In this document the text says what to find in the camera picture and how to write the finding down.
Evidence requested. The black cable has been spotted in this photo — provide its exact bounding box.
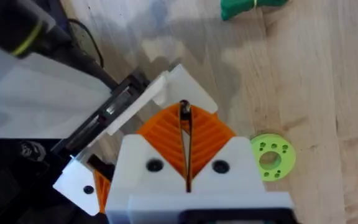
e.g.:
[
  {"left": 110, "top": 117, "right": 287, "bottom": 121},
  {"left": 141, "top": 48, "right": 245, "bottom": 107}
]
[{"left": 67, "top": 17, "right": 105, "bottom": 68}]

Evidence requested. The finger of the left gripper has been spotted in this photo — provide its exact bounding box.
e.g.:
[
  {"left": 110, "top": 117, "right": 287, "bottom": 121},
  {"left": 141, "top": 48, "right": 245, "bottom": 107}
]
[
  {"left": 152, "top": 63, "right": 219, "bottom": 114},
  {"left": 52, "top": 154, "right": 115, "bottom": 216}
]

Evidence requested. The flat left wrist plate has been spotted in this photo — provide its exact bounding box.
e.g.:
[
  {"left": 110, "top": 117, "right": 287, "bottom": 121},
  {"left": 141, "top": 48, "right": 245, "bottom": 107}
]
[{"left": 0, "top": 40, "right": 112, "bottom": 140}]

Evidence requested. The green toy vegetable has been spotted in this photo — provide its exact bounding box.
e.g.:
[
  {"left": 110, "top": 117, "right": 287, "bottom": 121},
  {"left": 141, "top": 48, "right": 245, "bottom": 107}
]
[{"left": 220, "top": 0, "right": 289, "bottom": 22}]

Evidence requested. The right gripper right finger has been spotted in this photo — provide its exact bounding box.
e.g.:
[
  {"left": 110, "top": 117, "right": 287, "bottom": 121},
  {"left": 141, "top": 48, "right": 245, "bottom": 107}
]
[{"left": 187, "top": 105, "right": 266, "bottom": 194}]

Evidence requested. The green disc with holes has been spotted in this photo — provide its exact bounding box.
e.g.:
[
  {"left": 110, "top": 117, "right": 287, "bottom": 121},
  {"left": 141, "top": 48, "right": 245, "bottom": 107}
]
[{"left": 249, "top": 133, "right": 297, "bottom": 182}]

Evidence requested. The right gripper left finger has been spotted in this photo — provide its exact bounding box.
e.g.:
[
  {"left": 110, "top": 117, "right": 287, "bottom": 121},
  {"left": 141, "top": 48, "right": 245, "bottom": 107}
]
[{"left": 106, "top": 103, "right": 189, "bottom": 215}]

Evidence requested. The small black screw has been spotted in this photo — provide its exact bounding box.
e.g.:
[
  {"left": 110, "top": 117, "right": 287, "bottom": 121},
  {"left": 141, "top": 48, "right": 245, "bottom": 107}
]
[{"left": 178, "top": 99, "right": 193, "bottom": 121}]

